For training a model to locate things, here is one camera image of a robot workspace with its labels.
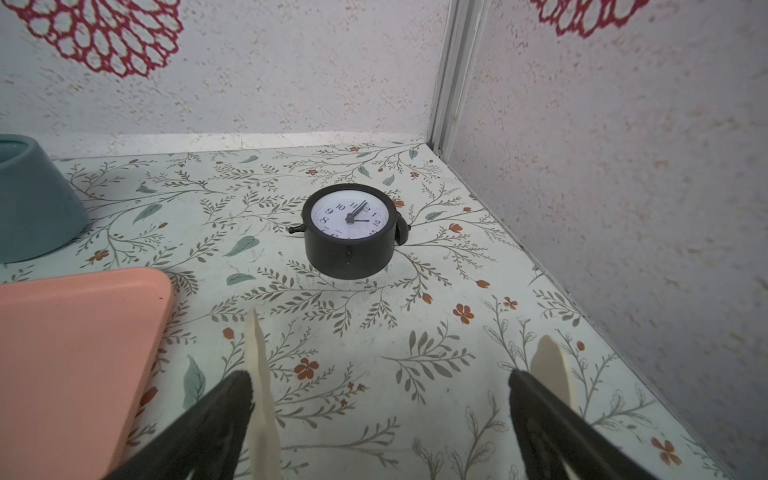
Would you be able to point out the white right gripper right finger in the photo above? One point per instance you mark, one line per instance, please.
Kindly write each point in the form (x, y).
(554, 441)

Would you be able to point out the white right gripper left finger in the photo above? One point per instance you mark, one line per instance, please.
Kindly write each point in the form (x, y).
(206, 441)

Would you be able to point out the pink plastic tray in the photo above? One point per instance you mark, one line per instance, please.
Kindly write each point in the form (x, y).
(76, 353)

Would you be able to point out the black round pressure gauge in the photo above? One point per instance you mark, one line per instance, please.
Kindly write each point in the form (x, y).
(351, 230)

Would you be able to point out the teal small cup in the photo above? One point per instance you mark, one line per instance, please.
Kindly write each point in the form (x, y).
(40, 211)

